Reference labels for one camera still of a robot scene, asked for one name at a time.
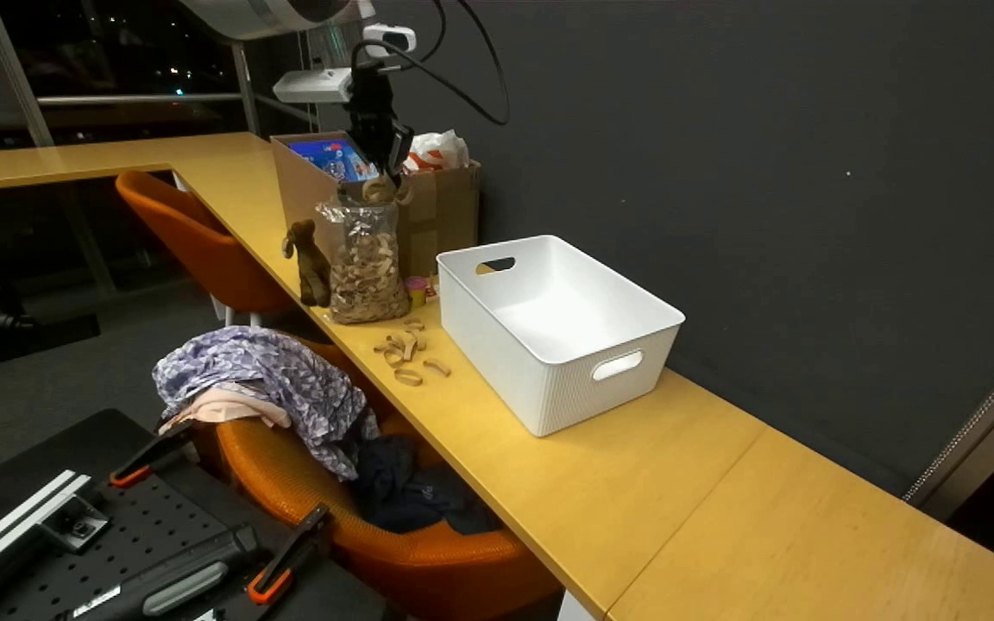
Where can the brown plush moose toy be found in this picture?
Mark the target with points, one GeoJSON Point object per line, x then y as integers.
{"type": "Point", "coordinates": [311, 268]}

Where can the peach cloth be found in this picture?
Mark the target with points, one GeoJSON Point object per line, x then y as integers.
{"type": "Point", "coordinates": [221, 410]}

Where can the black perforated work cart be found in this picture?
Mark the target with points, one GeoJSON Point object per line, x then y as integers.
{"type": "Point", "coordinates": [140, 540]}

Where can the white plastic storage container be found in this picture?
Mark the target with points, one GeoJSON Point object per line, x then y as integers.
{"type": "Point", "coordinates": [554, 348]}

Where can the brown cardboard box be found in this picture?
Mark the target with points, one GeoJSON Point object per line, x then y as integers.
{"type": "Point", "coordinates": [444, 213]}

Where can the white orange plastic bag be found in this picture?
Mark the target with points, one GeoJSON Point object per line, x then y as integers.
{"type": "Point", "coordinates": [438, 153]}

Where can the empty orange chair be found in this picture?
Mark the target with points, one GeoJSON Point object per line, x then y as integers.
{"type": "Point", "coordinates": [192, 237]}

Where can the black orange clamp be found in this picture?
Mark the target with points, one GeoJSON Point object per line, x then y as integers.
{"type": "Point", "coordinates": [145, 457]}
{"type": "Point", "coordinates": [289, 557]}

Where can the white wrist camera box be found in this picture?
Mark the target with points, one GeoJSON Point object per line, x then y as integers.
{"type": "Point", "coordinates": [311, 85]}

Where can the blue printed carton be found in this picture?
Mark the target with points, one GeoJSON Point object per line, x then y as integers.
{"type": "Point", "coordinates": [329, 159]}

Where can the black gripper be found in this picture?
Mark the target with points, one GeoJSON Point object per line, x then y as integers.
{"type": "Point", "coordinates": [370, 104]}

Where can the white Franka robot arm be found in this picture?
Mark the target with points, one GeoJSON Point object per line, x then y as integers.
{"type": "Point", "coordinates": [273, 15]}

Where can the orange chair with clothes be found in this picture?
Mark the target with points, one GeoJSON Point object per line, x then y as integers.
{"type": "Point", "coordinates": [431, 565]}

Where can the grey door frame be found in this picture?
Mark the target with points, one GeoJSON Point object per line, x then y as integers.
{"type": "Point", "coordinates": [981, 433]}

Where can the purple floral cloth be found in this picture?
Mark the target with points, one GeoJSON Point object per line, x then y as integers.
{"type": "Point", "coordinates": [268, 367]}

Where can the silver aluminium rail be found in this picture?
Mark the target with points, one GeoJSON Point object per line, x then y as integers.
{"type": "Point", "coordinates": [14, 534]}

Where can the clear bag of rubber bands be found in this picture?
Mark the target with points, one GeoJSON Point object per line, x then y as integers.
{"type": "Point", "coordinates": [365, 272]}

